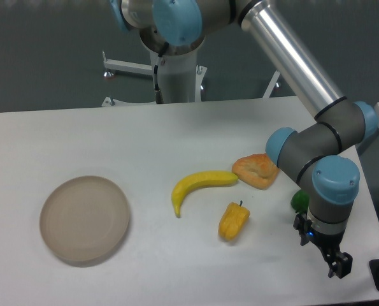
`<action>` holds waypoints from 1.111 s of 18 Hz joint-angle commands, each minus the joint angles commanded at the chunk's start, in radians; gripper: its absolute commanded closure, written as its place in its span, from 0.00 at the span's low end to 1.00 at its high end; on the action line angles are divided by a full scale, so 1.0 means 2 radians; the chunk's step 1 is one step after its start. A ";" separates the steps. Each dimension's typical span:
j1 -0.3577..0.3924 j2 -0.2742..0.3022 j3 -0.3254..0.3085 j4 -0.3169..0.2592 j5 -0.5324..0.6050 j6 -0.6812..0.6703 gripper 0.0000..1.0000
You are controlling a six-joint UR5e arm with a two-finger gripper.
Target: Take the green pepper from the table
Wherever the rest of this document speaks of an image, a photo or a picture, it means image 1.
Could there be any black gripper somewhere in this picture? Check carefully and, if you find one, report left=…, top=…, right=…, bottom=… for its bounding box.
left=293, top=213, right=353, bottom=279

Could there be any green bell pepper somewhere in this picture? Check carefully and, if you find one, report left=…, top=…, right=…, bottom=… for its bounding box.
left=290, top=189, right=310, bottom=213

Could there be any silver and grey robot arm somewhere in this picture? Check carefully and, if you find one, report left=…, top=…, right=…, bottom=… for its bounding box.
left=110, top=1, right=378, bottom=278

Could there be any yellow bell pepper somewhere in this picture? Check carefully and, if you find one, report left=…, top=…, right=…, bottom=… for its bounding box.
left=218, top=200, right=250, bottom=242

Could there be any orange pastry bread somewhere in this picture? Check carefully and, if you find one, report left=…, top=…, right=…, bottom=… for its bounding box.
left=232, top=153, right=280, bottom=190

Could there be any yellow banana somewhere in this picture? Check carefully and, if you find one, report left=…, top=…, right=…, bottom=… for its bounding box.
left=171, top=170, right=238, bottom=218

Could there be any beige round plate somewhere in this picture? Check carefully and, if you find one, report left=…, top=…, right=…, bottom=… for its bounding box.
left=39, top=176, right=130, bottom=266

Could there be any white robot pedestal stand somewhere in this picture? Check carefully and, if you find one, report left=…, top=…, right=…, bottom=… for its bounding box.
left=100, top=44, right=283, bottom=108

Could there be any black cable on pedestal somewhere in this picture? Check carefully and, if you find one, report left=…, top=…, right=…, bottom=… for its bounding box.
left=152, top=41, right=170, bottom=105

